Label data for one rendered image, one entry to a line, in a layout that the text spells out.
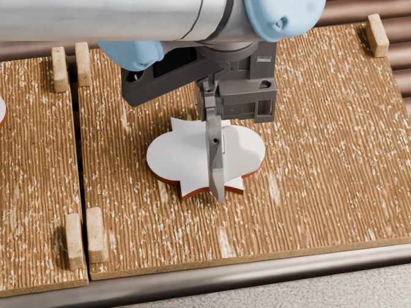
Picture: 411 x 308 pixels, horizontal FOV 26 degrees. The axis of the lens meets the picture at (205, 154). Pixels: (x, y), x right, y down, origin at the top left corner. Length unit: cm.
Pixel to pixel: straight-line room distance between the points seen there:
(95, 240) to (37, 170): 14
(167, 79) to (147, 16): 34
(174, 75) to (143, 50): 19
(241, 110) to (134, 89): 12
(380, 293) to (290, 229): 12
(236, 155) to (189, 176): 8
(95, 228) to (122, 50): 28
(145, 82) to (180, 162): 15
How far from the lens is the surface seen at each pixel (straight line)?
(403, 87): 121
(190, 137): 108
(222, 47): 89
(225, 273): 100
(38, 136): 111
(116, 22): 60
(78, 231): 99
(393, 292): 101
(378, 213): 104
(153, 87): 94
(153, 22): 61
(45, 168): 108
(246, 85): 95
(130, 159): 107
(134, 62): 77
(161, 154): 106
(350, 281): 101
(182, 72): 93
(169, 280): 100
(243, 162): 99
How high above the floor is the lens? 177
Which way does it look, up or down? 51 degrees down
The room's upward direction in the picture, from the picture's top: straight up
